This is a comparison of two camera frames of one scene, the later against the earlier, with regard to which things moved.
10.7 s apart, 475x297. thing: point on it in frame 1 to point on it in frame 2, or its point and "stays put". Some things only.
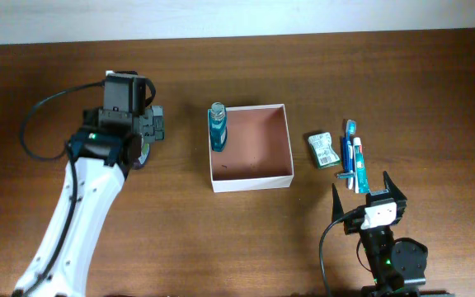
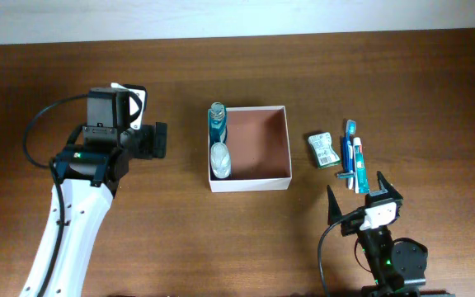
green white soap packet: [324, 153] stays put
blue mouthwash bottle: [218, 126] stays put
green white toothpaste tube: [360, 174] stays put
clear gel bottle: [139, 163] to [220, 160]
